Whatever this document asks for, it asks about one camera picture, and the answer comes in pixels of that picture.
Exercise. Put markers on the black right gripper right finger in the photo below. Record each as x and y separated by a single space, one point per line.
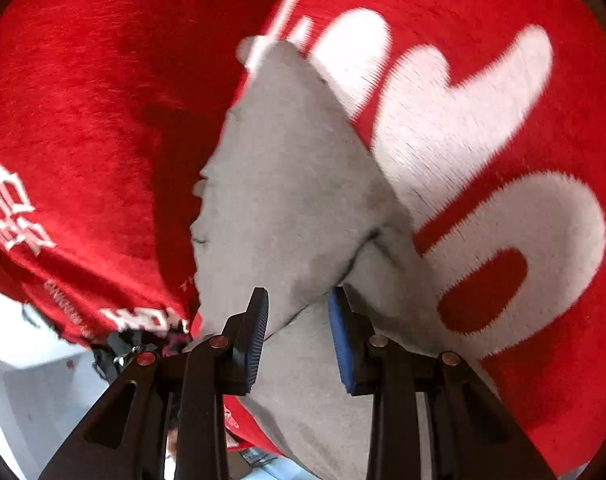
433 417

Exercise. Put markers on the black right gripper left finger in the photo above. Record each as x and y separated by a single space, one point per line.
123 436

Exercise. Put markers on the grey knit sweater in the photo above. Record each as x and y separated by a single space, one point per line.
294 203

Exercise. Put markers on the black jacket with zipper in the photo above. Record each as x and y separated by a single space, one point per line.
120 348

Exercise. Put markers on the red blanket with white print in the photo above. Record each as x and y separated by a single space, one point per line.
487 117

